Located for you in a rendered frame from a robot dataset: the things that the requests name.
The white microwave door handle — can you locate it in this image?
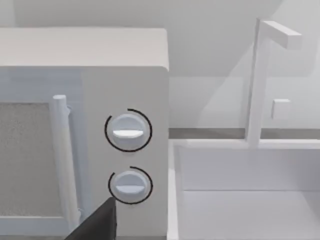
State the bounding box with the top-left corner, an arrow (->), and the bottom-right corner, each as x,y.
51,94 -> 83,230

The white microwave knob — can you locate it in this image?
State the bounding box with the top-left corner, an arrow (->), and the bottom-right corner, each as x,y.
109,113 -> 148,148
112,170 -> 148,200

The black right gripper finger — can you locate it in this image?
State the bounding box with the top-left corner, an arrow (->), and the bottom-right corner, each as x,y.
64,196 -> 118,240

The pale microwave oven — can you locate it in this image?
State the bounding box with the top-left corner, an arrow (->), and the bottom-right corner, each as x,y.
0,27 -> 170,238

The microwave door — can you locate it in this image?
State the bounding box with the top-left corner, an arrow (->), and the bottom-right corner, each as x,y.
0,68 -> 89,230

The tall white tap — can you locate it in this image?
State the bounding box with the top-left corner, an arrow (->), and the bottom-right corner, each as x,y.
246,17 -> 303,146

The white sink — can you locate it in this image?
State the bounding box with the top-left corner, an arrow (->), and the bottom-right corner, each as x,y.
166,138 -> 320,240

